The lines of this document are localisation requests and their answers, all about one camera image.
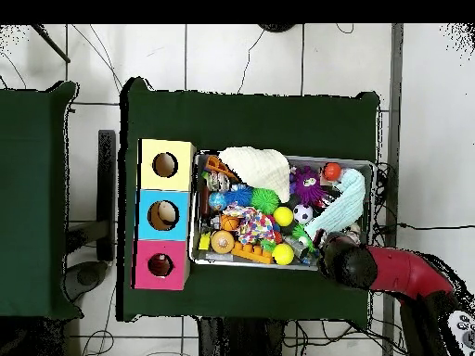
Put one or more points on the black panel on stand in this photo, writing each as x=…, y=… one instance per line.
x=107, y=193

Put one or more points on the shallow clear mesh bin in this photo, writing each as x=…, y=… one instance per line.
x=364, y=215

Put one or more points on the small soccer ball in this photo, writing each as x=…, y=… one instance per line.
x=302, y=213

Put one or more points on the green spiky ball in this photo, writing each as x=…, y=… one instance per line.
x=265, y=200

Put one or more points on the plain yellow ball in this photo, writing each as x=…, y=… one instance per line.
x=282, y=254

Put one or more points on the wooden box with three holes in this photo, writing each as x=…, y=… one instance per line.
x=165, y=200

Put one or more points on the purple spiky ball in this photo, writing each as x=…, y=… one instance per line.
x=308, y=185

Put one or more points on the cream waffle cloth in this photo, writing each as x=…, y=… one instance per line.
x=260, y=167

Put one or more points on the tan orange ball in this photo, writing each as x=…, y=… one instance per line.
x=222, y=241

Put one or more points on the colourful patterned cloth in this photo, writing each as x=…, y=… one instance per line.
x=256, y=222

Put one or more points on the side table with green cloth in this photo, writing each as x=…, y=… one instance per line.
x=30, y=245

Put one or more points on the orange building block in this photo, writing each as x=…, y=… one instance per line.
x=252, y=254

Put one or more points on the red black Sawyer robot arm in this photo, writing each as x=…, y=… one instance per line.
x=401, y=274

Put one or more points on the black round base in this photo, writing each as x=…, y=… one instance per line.
x=277, y=27

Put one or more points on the dark green table cloth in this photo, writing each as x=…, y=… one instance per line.
x=163, y=111

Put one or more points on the yellow smiley ball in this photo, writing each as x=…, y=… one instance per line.
x=283, y=216

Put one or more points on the light blue knitted cloth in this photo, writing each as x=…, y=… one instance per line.
x=341, y=208

